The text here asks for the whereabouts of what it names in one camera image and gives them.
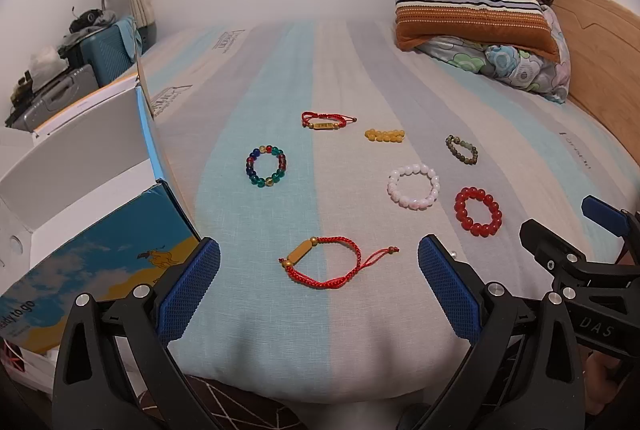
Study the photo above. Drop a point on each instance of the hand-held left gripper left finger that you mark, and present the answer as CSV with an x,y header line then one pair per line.
x,y
192,290

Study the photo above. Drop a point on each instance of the dark bag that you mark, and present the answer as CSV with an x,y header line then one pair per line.
x,y
90,20

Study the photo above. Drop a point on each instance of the wooden headboard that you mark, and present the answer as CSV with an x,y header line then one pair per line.
x,y
600,60

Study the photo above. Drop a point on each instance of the striped orange pillow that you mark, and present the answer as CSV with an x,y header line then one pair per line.
x,y
470,15

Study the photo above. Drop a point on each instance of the floral pillow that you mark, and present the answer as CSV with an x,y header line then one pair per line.
x,y
520,65

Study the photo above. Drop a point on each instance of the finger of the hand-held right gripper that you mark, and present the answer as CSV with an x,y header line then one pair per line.
x,y
547,245
607,215

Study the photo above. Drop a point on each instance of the grey hard case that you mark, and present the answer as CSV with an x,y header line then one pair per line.
x,y
55,100

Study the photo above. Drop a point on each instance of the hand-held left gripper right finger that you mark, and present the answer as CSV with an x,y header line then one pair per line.
x,y
447,295

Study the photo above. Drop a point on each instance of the dark patterned rug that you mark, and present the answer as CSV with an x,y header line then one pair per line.
x,y
235,405

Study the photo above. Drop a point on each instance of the striped bed sheet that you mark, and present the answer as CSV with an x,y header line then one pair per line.
x,y
300,75

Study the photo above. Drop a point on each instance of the teal suitcase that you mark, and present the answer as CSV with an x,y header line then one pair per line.
x,y
110,55

